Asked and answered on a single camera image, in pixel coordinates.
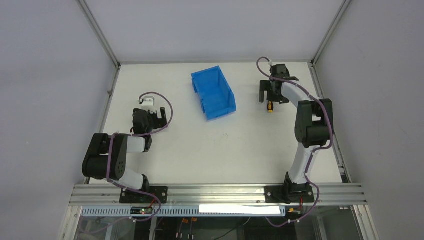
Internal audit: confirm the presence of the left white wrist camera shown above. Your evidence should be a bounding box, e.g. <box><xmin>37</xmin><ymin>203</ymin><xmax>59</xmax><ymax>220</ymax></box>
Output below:
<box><xmin>139</xmin><ymin>96</ymin><xmax>156</xmax><ymax>112</ymax></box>

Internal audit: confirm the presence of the black yellow screwdriver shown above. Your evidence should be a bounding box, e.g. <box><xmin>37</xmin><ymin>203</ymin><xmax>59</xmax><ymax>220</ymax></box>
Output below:
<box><xmin>267</xmin><ymin>101</ymin><xmax>274</xmax><ymax>113</ymax></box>

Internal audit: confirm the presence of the left aluminium frame post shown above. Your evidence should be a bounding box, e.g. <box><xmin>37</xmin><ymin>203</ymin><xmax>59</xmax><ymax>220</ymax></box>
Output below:
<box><xmin>76</xmin><ymin>0</ymin><xmax>121</xmax><ymax>132</ymax></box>

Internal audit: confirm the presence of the aluminium frame post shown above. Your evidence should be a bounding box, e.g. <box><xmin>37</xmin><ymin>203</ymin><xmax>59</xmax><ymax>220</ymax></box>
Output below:
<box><xmin>76</xmin><ymin>0</ymin><xmax>121</xmax><ymax>132</ymax></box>
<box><xmin>308</xmin><ymin>0</ymin><xmax>353</xmax><ymax>184</ymax></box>

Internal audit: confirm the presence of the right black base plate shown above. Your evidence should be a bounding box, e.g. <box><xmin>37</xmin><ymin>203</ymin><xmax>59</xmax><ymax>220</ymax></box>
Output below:
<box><xmin>264</xmin><ymin>184</ymin><xmax>315</xmax><ymax>204</ymax></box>

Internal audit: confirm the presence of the slotted white cable duct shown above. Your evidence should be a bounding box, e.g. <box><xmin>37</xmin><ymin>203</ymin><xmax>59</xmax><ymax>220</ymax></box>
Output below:
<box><xmin>81</xmin><ymin>204</ymin><xmax>286</xmax><ymax>218</ymax></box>

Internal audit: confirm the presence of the small circuit board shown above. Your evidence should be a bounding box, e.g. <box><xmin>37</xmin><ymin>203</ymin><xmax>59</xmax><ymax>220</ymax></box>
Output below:
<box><xmin>130</xmin><ymin>207</ymin><xmax>154</xmax><ymax>215</ymax></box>

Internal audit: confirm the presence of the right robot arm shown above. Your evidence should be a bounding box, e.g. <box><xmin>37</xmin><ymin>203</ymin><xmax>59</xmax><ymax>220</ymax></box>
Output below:
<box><xmin>259</xmin><ymin>64</ymin><xmax>334</xmax><ymax>204</ymax></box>

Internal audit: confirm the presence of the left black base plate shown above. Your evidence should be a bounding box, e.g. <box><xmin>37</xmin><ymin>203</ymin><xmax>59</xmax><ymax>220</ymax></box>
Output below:
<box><xmin>119</xmin><ymin>185</ymin><xmax>169</xmax><ymax>204</ymax></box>

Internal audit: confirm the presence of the aluminium front rail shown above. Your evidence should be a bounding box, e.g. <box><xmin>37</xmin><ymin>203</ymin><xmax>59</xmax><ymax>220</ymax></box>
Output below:
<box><xmin>69</xmin><ymin>183</ymin><xmax>368</xmax><ymax>207</ymax></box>

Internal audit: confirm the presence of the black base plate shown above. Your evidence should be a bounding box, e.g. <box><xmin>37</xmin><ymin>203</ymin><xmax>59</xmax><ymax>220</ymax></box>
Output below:
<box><xmin>119</xmin><ymin>185</ymin><xmax>169</xmax><ymax>204</ymax></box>
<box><xmin>264</xmin><ymin>184</ymin><xmax>315</xmax><ymax>204</ymax></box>

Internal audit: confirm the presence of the blue plastic bin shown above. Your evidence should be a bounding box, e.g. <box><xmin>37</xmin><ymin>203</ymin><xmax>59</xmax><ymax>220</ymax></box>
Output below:
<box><xmin>191</xmin><ymin>66</ymin><xmax>237</xmax><ymax>121</ymax></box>

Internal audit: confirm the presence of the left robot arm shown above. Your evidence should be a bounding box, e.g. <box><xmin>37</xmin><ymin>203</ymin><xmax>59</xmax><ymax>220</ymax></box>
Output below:
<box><xmin>81</xmin><ymin>107</ymin><xmax>168</xmax><ymax>193</ymax></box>

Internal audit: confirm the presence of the right aluminium frame post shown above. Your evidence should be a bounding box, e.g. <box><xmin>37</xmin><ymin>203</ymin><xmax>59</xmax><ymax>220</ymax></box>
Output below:
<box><xmin>308</xmin><ymin>0</ymin><xmax>353</xmax><ymax>184</ymax></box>

